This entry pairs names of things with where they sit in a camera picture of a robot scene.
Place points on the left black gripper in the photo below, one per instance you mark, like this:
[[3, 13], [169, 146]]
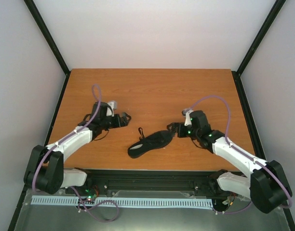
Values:
[[118, 124]]

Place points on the right small circuit board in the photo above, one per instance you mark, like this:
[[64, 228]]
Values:
[[229, 201]]

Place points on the black shoelace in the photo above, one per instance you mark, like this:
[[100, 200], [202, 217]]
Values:
[[152, 139]]

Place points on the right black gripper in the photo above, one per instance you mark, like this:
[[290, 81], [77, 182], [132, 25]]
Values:
[[175, 125]]

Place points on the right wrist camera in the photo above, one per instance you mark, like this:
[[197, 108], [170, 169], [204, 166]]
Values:
[[186, 114]]

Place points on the left black frame post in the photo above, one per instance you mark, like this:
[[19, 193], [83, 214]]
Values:
[[47, 35]]

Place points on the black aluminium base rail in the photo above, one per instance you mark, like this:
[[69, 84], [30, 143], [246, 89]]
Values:
[[201, 183]]

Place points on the light blue slotted cable duct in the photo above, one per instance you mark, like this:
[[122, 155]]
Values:
[[128, 202]]

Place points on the black canvas shoe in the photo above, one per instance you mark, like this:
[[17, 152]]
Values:
[[139, 148]]

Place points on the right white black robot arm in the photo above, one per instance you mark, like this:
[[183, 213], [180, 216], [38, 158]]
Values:
[[219, 144]]

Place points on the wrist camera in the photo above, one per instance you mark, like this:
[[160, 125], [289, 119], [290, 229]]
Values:
[[186, 114], [112, 106]]

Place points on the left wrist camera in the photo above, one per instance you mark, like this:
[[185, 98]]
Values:
[[112, 106]]

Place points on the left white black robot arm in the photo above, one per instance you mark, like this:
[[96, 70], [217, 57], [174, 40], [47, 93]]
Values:
[[45, 169]]

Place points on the left green-lit circuit board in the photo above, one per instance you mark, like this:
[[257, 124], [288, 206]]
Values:
[[88, 200]]

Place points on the black frame post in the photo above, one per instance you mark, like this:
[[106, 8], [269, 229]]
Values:
[[47, 35], [271, 16]]

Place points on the right black frame post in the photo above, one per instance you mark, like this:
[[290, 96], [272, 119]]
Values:
[[271, 16]]

